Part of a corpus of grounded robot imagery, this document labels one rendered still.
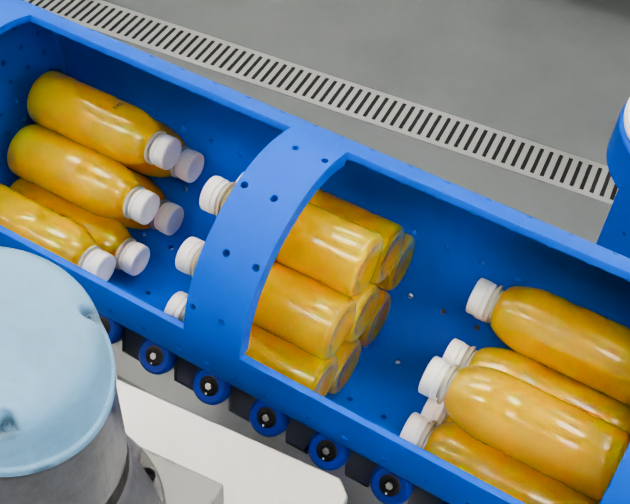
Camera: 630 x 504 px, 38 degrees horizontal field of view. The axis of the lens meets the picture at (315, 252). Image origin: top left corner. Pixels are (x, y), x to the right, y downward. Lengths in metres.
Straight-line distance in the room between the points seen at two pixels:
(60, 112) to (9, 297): 0.63
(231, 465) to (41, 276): 0.31
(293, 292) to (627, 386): 0.33
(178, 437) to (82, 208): 0.41
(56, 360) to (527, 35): 3.00
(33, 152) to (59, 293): 0.64
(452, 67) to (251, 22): 0.71
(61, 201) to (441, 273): 0.46
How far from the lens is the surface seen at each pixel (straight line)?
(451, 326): 1.07
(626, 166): 1.32
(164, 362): 1.05
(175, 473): 0.69
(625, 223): 1.35
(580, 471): 0.86
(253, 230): 0.84
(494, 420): 0.86
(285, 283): 0.91
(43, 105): 1.13
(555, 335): 0.91
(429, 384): 0.88
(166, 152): 1.06
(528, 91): 3.12
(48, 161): 1.12
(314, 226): 0.89
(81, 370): 0.48
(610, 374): 0.91
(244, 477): 0.76
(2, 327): 0.49
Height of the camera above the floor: 1.82
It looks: 47 degrees down
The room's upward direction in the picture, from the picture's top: 5 degrees clockwise
